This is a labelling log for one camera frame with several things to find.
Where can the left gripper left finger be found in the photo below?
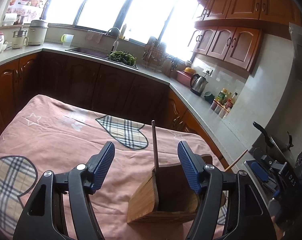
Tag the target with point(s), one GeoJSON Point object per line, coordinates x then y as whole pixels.
{"type": "Point", "coordinates": [43, 216]}

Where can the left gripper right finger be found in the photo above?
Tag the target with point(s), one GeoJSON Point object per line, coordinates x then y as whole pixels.
{"type": "Point", "coordinates": [247, 216]}

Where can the light wooden chopstick pair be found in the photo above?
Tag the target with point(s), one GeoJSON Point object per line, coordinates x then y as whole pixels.
{"type": "Point", "coordinates": [236, 161]}

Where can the long dark chopstick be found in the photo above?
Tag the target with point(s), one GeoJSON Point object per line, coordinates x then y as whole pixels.
{"type": "Point", "coordinates": [155, 147]}

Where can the kitchen faucet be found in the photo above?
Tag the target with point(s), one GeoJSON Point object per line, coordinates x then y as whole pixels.
{"type": "Point", "coordinates": [115, 33]}

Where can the black wok with lid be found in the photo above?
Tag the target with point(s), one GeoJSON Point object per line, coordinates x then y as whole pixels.
{"type": "Point", "coordinates": [275, 148]}

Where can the pink patterned tablecloth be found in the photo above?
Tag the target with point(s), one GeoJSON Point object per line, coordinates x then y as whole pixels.
{"type": "Point", "coordinates": [48, 134]}

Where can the wooden utensil holder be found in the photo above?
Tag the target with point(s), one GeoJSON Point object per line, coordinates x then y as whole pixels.
{"type": "Point", "coordinates": [163, 197]}

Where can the condiment bottles group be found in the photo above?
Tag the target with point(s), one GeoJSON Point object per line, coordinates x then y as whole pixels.
{"type": "Point", "coordinates": [224, 102]}

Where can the lower wooden cabinets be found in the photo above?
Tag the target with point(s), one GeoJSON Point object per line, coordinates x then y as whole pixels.
{"type": "Point", "coordinates": [97, 87]}

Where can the wooden cabinets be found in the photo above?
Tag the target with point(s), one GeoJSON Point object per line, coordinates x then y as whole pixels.
{"type": "Point", "coordinates": [97, 87]}
{"type": "Point", "coordinates": [232, 30]}

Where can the stainless electric kettle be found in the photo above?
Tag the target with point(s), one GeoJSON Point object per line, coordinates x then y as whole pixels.
{"type": "Point", "coordinates": [197, 84]}

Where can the range hood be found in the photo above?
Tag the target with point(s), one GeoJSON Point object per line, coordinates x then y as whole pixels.
{"type": "Point", "coordinates": [301, 55]}

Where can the green vegetables in sink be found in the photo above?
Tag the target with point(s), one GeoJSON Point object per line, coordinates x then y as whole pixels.
{"type": "Point", "coordinates": [123, 57]}

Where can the upper wooden cabinets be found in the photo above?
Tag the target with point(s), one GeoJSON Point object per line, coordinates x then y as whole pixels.
{"type": "Point", "coordinates": [232, 30]}

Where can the small white blender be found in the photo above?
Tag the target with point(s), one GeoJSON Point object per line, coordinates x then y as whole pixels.
{"type": "Point", "coordinates": [19, 38]}

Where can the white electric pot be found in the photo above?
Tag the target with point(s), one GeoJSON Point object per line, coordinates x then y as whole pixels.
{"type": "Point", "coordinates": [37, 32]}

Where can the dish drying rack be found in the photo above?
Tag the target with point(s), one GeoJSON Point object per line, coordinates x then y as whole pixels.
{"type": "Point", "coordinates": [154, 53]}

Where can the wall power outlet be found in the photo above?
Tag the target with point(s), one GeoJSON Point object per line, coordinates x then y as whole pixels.
{"type": "Point", "coordinates": [207, 71]}

